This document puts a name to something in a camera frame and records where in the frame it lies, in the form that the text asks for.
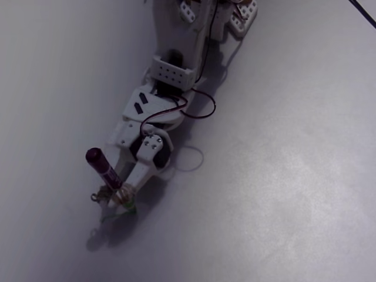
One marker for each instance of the white fixed gripper finger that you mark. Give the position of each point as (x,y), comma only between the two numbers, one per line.
(122,164)

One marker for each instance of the white moving gripper finger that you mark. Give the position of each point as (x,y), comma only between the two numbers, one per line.
(149,149)

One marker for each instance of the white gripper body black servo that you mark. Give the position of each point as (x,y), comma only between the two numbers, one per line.
(127,137)

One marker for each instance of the purple green double-ended marker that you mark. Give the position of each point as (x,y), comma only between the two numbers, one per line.
(102,169)

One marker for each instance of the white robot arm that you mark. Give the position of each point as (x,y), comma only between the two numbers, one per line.
(176,38)

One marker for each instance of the tan rubber band bundle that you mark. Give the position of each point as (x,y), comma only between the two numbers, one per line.
(110,195)

